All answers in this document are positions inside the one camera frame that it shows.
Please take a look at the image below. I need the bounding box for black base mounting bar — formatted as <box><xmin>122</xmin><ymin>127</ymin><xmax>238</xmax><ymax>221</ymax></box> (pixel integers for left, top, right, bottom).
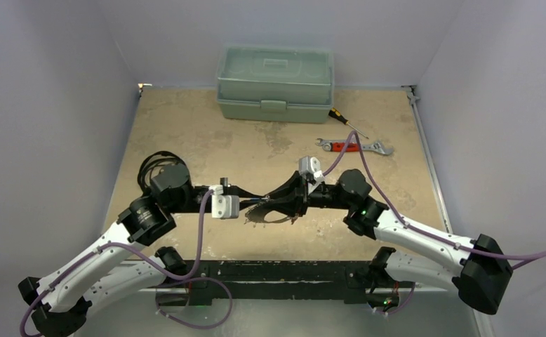
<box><xmin>139</xmin><ymin>259</ymin><xmax>415</xmax><ymax>307</ymax></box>

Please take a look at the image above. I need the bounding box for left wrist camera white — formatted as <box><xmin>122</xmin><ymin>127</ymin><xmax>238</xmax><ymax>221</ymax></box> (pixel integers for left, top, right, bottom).
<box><xmin>209</xmin><ymin>185</ymin><xmax>240</xmax><ymax>220</ymax></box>

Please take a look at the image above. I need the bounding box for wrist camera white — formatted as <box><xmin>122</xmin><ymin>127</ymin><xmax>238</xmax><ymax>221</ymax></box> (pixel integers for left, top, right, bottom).
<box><xmin>209</xmin><ymin>185</ymin><xmax>240</xmax><ymax>220</ymax></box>
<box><xmin>298</xmin><ymin>156</ymin><xmax>325</xmax><ymax>184</ymax></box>

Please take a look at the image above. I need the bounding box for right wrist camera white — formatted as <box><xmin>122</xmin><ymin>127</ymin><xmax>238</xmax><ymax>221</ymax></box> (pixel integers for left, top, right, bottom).
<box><xmin>298</xmin><ymin>156</ymin><xmax>325</xmax><ymax>184</ymax></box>

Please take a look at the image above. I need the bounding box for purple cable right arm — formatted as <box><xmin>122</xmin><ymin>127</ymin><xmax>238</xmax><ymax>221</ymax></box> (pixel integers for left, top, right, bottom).
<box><xmin>321</xmin><ymin>131</ymin><xmax>546</xmax><ymax>272</ymax></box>

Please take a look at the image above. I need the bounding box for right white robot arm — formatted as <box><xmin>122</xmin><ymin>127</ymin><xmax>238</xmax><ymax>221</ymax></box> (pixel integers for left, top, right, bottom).
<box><xmin>254</xmin><ymin>169</ymin><xmax>513</xmax><ymax>315</ymax></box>

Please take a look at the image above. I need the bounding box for black yellow screwdriver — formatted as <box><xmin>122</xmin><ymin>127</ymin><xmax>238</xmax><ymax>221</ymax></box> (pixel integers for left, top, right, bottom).
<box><xmin>328</xmin><ymin>107</ymin><xmax>369</xmax><ymax>139</ymax></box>

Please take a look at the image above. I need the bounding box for red handled adjustable wrench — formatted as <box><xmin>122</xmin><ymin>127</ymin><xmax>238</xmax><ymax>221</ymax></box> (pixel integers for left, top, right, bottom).
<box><xmin>318</xmin><ymin>140</ymin><xmax>394</xmax><ymax>156</ymax></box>

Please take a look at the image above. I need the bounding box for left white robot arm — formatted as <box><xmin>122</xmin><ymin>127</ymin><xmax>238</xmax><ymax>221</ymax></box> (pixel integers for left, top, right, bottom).
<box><xmin>18</xmin><ymin>159</ymin><xmax>262</xmax><ymax>336</ymax></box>

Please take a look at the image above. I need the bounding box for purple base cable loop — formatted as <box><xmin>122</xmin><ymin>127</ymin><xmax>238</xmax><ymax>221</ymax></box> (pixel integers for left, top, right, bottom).
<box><xmin>154</xmin><ymin>278</ymin><xmax>234</xmax><ymax>330</ymax></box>

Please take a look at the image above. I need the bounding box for silver metal key holder plate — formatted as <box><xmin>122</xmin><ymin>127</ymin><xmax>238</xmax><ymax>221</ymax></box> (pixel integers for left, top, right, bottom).
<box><xmin>244</xmin><ymin>202</ymin><xmax>298</xmax><ymax>227</ymax></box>

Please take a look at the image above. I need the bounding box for coiled black cable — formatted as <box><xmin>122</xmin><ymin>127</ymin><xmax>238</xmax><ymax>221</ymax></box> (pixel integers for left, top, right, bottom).
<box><xmin>136</xmin><ymin>150</ymin><xmax>188</xmax><ymax>187</ymax></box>

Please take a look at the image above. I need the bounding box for silver open-end wrench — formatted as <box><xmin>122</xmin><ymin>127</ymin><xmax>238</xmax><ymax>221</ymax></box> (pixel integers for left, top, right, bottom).
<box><xmin>315</xmin><ymin>138</ymin><xmax>359</xmax><ymax>152</ymax></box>

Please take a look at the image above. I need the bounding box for green plastic toolbox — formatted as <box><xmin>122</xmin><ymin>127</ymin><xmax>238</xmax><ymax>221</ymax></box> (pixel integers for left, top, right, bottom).
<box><xmin>216</xmin><ymin>45</ymin><xmax>335</xmax><ymax>124</ymax></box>

